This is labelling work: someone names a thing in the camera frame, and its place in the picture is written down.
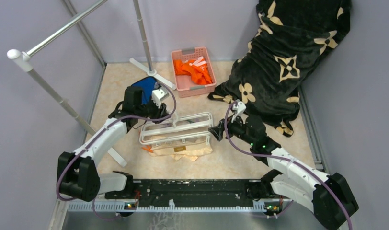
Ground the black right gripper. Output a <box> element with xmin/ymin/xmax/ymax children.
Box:
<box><xmin>208</xmin><ymin>111</ymin><xmax>255</xmax><ymax>146</ymax></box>

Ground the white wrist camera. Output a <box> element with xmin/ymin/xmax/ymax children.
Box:
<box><xmin>230</xmin><ymin>100</ymin><xmax>246</xmax><ymax>123</ymax></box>
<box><xmin>151</xmin><ymin>87</ymin><xmax>169</xmax><ymax>108</ymax></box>

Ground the black floral blanket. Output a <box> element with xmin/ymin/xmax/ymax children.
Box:
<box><xmin>208</xmin><ymin>0</ymin><xmax>352</xmax><ymax>137</ymax></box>

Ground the orange garment in basket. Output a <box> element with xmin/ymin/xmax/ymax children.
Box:
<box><xmin>173</xmin><ymin>60</ymin><xmax>213</xmax><ymax>85</ymax></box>

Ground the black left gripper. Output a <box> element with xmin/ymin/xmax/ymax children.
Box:
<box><xmin>135</xmin><ymin>95</ymin><xmax>171</xmax><ymax>124</ymax></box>

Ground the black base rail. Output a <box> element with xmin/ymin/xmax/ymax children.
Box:
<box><xmin>104</xmin><ymin>179</ymin><xmax>289</xmax><ymax>210</ymax></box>

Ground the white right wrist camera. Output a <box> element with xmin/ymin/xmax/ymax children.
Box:
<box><xmin>230</xmin><ymin>100</ymin><xmax>246</xmax><ymax>123</ymax></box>

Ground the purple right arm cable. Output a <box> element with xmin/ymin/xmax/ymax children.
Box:
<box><xmin>224</xmin><ymin>101</ymin><xmax>354</xmax><ymax>230</ymax></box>

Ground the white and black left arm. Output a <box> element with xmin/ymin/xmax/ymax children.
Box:
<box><xmin>56</xmin><ymin>83</ymin><xmax>176</xmax><ymax>202</ymax></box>

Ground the pink plastic basket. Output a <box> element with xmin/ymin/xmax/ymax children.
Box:
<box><xmin>171</xmin><ymin>46</ymin><xmax>217</xmax><ymax>98</ymax></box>

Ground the metal drying rack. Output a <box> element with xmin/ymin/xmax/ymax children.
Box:
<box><xmin>7</xmin><ymin>0</ymin><xmax>176</xmax><ymax>167</ymax></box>

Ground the blue folded cloth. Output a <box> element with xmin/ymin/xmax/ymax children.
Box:
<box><xmin>131</xmin><ymin>76</ymin><xmax>160</xmax><ymax>104</ymax></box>

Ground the cream boxer underwear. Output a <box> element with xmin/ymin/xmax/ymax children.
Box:
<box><xmin>145</xmin><ymin>137</ymin><xmax>213</xmax><ymax>161</ymax></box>

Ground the orange clothes peg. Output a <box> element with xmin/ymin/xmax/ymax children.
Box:
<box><xmin>141</xmin><ymin>145</ymin><xmax>153</xmax><ymax>153</ymax></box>

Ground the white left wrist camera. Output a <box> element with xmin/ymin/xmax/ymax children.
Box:
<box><xmin>151</xmin><ymin>87</ymin><xmax>169</xmax><ymax>108</ymax></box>

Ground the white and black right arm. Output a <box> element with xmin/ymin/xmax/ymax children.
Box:
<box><xmin>208</xmin><ymin>115</ymin><xmax>359</xmax><ymax>230</ymax></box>

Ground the white plastic clip hanger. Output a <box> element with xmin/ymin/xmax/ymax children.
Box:
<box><xmin>139</xmin><ymin>112</ymin><xmax>213</xmax><ymax>146</ymax></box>

